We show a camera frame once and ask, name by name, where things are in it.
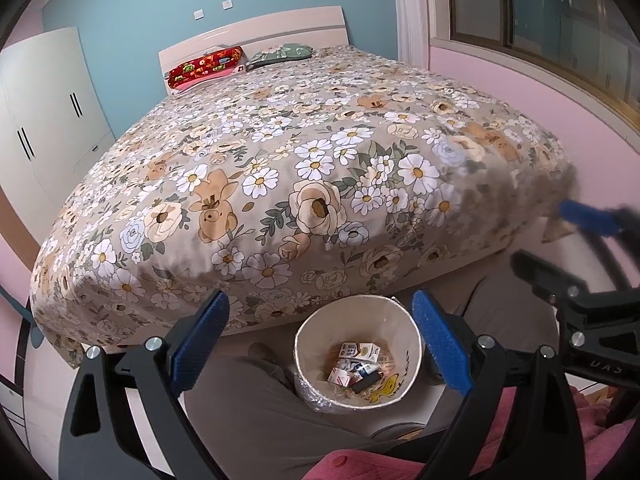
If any pink pillow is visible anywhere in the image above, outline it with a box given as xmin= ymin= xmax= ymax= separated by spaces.
xmin=172 ymin=62 xmax=248 ymax=96

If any cream round waste bin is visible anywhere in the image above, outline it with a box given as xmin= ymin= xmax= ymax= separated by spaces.
xmin=294 ymin=295 xmax=423 ymax=413

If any white wardrobe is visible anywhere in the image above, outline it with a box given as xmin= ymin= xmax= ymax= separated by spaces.
xmin=0 ymin=27 xmax=117 ymax=221

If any floral bedspread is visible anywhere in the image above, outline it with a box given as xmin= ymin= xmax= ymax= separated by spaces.
xmin=30 ymin=45 xmax=576 ymax=368

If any red patterned pillow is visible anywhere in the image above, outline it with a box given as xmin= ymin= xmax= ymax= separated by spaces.
xmin=167 ymin=46 xmax=244 ymax=92

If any green floral pillow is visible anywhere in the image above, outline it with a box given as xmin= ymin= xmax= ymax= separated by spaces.
xmin=246 ymin=43 xmax=315 ymax=68

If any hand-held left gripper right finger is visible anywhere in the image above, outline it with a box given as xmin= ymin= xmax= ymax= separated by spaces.
xmin=411 ymin=288 xmax=586 ymax=480

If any white bed headboard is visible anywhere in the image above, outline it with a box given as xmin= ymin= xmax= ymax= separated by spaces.
xmin=158 ymin=6 xmax=348 ymax=95

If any dark framed window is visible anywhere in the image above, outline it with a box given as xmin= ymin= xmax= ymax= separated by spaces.
xmin=445 ymin=0 xmax=640 ymax=131

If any white curtain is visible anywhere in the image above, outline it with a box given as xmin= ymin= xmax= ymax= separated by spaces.
xmin=392 ymin=0 xmax=436 ymax=73

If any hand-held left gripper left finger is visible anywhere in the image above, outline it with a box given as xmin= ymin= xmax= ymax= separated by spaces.
xmin=59 ymin=288 xmax=231 ymax=480

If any person's right trouser leg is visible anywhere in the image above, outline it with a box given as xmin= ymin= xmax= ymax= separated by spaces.
xmin=425 ymin=260 xmax=561 ymax=431

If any pink fleece garment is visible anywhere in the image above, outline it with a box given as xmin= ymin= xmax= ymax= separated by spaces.
xmin=305 ymin=385 xmax=640 ymax=480

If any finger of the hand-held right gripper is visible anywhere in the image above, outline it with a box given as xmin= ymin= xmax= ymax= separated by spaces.
xmin=510 ymin=250 xmax=593 ymax=307
xmin=557 ymin=199 xmax=640 ymax=241

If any clear plastic bin liner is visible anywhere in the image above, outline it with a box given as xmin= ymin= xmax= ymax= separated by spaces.
xmin=295 ymin=370 xmax=351 ymax=413

